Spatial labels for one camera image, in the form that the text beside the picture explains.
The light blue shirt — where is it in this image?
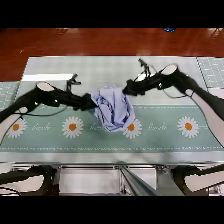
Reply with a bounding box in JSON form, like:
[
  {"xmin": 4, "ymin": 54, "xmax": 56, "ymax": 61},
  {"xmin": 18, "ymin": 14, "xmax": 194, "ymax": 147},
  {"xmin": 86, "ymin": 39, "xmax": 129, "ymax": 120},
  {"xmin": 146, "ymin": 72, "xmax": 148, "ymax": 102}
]
[{"xmin": 90, "ymin": 84, "xmax": 137, "ymax": 133}]

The silver frame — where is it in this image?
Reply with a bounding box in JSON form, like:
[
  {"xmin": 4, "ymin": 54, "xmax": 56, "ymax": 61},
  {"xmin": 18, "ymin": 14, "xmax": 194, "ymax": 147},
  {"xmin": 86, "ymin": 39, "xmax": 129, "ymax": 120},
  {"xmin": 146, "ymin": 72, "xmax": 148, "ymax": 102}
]
[{"xmin": 0, "ymin": 162, "xmax": 224, "ymax": 197}]

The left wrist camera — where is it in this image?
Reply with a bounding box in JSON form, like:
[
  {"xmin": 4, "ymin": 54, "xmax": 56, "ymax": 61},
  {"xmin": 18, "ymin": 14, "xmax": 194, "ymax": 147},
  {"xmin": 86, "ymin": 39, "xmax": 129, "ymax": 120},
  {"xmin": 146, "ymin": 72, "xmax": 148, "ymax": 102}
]
[{"xmin": 65, "ymin": 73, "xmax": 82, "ymax": 94}]

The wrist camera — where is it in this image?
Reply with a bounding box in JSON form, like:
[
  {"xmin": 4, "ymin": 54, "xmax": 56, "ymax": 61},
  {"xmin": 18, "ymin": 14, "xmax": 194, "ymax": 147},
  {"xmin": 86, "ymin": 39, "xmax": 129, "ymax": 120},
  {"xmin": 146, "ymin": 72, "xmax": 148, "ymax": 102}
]
[
  {"xmin": 137, "ymin": 58, "xmax": 157, "ymax": 82},
  {"xmin": 65, "ymin": 73, "xmax": 82, "ymax": 94}
]

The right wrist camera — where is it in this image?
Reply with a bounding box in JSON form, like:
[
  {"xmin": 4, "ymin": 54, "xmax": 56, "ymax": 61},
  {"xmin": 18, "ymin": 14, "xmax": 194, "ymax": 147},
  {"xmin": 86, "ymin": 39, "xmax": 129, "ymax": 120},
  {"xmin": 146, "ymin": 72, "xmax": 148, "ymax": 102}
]
[{"xmin": 137, "ymin": 58, "xmax": 157, "ymax": 82}]

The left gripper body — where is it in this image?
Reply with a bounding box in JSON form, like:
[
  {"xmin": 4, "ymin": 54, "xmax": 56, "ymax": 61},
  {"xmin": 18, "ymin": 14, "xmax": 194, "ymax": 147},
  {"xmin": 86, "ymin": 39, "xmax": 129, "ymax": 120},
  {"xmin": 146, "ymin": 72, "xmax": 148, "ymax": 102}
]
[{"xmin": 68, "ymin": 92, "xmax": 98, "ymax": 112}]

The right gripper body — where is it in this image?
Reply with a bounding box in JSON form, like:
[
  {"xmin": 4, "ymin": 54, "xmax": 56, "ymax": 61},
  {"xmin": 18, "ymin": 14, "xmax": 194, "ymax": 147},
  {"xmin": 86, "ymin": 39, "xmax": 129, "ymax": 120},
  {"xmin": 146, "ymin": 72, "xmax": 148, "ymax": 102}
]
[{"xmin": 122, "ymin": 79, "xmax": 148, "ymax": 97}]

